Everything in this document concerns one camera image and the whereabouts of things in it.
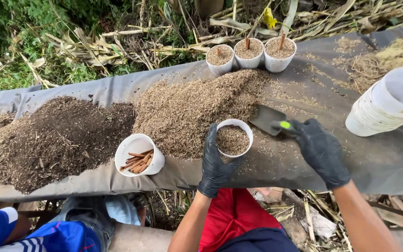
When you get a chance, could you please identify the person's right hand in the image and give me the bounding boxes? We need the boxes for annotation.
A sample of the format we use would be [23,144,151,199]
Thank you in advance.
[288,118,352,190]

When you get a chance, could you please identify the person's left hand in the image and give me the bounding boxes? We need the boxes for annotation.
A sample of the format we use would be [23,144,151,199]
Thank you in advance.
[197,122,246,199]

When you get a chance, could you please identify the grey trowel with green handle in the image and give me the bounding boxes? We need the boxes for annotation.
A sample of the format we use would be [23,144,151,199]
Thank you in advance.
[249,104,296,137]

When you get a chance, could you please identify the white cup with husk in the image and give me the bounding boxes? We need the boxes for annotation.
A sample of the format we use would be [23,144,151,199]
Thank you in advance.
[216,119,254,158]

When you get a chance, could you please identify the large husk-filled white cup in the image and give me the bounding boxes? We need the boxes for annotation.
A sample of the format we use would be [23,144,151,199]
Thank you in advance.
[263,36,297,73]

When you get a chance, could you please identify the stack of empty white cups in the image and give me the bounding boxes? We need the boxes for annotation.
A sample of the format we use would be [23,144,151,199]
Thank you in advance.
[344,66,403,137]

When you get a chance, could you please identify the grey tarp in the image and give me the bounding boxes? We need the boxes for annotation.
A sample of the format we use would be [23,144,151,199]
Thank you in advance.
[0,27,403,202]

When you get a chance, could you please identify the medium husk-filled white cup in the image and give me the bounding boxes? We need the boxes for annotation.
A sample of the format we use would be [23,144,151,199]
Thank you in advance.
[233,37,265,69]

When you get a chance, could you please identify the weathered wooden planks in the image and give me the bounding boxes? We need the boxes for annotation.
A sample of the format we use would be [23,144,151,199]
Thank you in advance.
[253,188,339,250]

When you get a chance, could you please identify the small husk-filled white cup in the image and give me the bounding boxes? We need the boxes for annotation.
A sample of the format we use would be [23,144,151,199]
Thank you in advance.
[205,44,236,77]

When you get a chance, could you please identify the red shirt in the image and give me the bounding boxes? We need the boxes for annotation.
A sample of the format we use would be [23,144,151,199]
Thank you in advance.
[198,188,283,252]

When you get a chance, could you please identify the yellow leaf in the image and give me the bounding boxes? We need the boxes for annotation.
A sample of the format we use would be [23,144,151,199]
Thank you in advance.
[262,7,278,29]

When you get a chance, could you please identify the heap of pale dry fibre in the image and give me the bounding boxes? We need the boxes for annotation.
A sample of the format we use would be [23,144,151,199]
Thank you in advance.
[348,37,403,94]

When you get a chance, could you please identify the heap of tan rice husk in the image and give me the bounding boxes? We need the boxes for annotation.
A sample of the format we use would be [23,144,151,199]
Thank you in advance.
[133,69,276,162]

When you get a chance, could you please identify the dark blue shorts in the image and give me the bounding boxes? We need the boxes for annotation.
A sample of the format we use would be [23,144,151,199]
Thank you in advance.
[218,227,301,252]

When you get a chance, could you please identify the bundle of brown stick cuttings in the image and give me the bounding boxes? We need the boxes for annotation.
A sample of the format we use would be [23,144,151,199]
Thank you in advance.
[119,149,154,175]

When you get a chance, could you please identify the white cup holding brown sticks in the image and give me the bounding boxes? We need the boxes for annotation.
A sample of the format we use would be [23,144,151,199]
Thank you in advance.
[114,133,166,178]

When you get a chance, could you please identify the heap of dry plant stalks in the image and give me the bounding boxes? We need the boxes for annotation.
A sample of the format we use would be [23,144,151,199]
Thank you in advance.
[11,0,403,78]

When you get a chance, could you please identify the heap of dark soil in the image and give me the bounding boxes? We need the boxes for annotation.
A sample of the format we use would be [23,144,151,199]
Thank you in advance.
[0,96,136,195]

